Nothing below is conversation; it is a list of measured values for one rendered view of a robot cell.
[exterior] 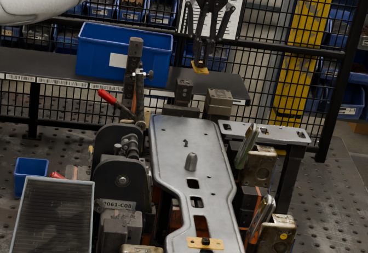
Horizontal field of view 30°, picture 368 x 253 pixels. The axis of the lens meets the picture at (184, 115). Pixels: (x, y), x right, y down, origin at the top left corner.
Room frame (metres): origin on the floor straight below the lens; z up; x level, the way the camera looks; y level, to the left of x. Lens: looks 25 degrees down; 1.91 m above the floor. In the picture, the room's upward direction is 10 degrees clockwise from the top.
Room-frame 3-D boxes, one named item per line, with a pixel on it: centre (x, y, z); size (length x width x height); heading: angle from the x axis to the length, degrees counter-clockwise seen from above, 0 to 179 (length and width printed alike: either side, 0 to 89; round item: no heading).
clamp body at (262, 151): (1.73, -0.23, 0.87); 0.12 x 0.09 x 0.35; 100
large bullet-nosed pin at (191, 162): (1.63, -0.04, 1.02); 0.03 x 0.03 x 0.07
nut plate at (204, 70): (1.70, -0.02, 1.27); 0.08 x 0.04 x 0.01; 11
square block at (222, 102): (2.05, -0.10, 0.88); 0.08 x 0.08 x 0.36; 10
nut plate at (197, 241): (1.30, -0.10, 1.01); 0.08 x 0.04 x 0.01; 100
